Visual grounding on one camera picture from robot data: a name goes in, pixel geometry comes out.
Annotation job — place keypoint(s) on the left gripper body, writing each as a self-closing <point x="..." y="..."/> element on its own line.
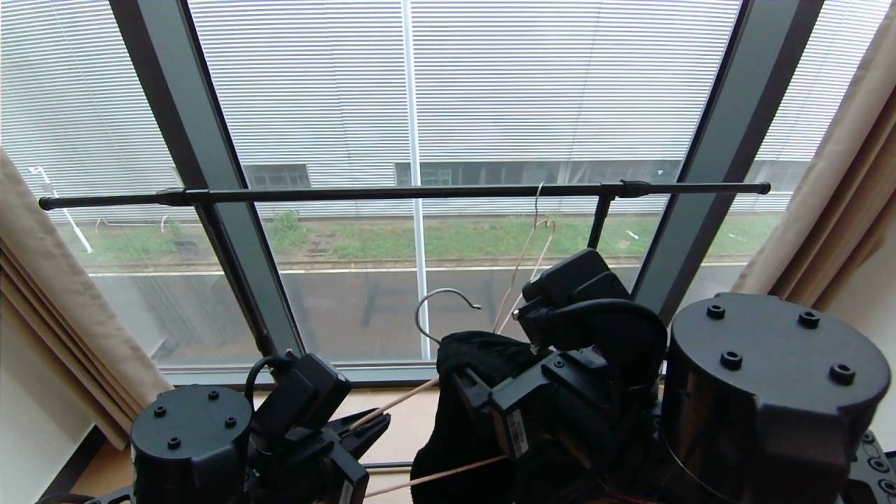
<point x="315" y="469"/>

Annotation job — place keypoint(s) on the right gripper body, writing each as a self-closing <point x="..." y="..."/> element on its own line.
<point x="560" y="406"/>

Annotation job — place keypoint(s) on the pink clothes hanger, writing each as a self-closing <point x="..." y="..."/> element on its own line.
<point x="392" y="404"/>
<point x="521" y="259"/>

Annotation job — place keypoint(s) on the black garment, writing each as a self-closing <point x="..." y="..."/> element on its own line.
<point x="455" y="434"/>

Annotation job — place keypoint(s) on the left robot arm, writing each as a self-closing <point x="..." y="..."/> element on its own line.
<point x="189" y="434"/>

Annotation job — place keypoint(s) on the black clothes rack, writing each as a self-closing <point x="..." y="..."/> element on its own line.
<point x="350" y="193"/>

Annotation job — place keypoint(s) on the beige curtain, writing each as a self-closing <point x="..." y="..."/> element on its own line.
<point x="56" y="315"/>
<point x="833" y="175"/>

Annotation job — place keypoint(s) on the window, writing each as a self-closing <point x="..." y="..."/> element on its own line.
<point x="175" y="140"/>

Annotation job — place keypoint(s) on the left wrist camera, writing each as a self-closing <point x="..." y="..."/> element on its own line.
<point x="308" y="392"/>

